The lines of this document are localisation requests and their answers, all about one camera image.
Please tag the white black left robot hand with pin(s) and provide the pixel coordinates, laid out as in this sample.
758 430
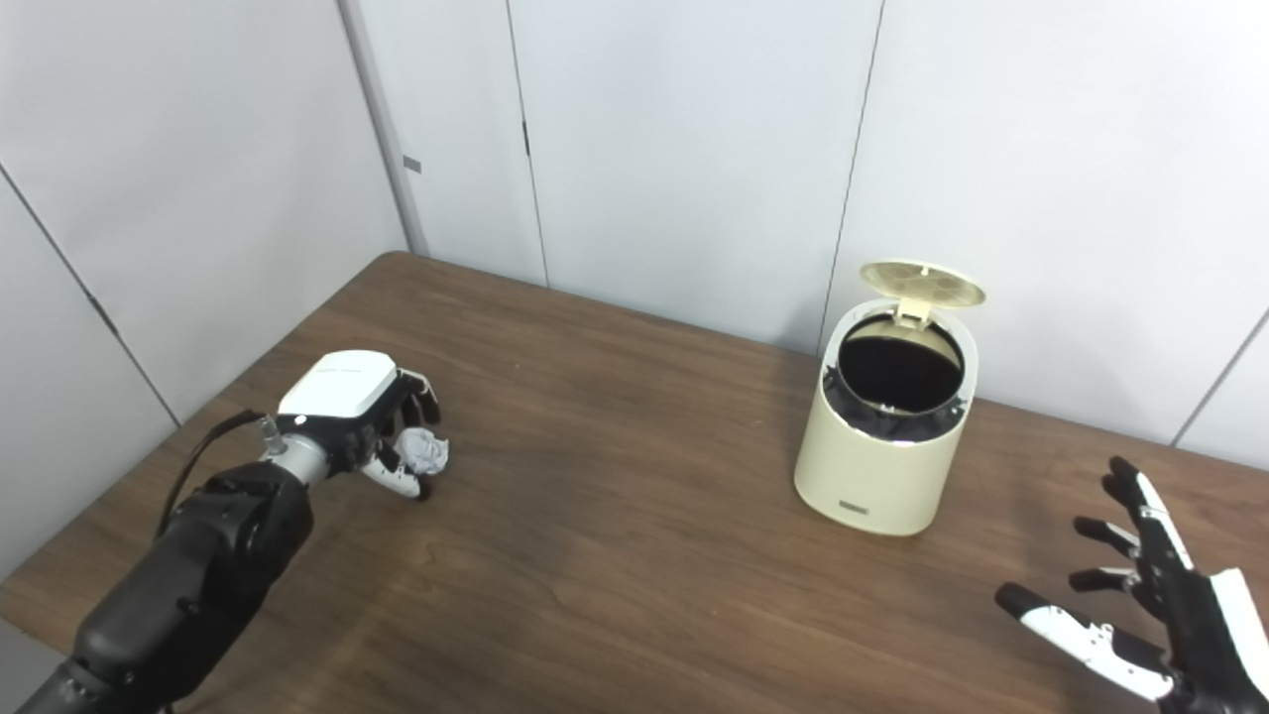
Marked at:
337 392

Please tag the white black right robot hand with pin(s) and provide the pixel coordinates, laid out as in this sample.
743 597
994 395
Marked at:
1205 635

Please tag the white paper ball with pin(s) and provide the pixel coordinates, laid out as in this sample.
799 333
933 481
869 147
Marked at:
424 453

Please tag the cream round bin lid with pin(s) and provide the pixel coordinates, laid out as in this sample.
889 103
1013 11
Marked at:
922 283

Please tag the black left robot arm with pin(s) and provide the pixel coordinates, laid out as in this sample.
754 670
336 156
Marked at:
188 585

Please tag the cream-colored bin body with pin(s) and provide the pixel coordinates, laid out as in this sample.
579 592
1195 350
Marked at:
872 476

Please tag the black bin liner bag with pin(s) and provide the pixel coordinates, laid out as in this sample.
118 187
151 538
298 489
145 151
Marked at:
897 377

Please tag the grey wall corner post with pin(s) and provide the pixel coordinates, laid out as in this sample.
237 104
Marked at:
385 129

